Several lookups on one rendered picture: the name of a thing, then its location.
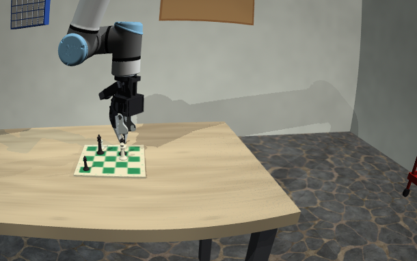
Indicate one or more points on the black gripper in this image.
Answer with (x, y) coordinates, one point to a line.
(127, 102)

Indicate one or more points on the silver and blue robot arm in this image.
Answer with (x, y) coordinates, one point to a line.
(86, 38)

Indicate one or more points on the white queen chess piece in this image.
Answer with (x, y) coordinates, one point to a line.
(122, 157)

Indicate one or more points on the green and cream chessboard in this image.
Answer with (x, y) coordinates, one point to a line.
(108, 165)

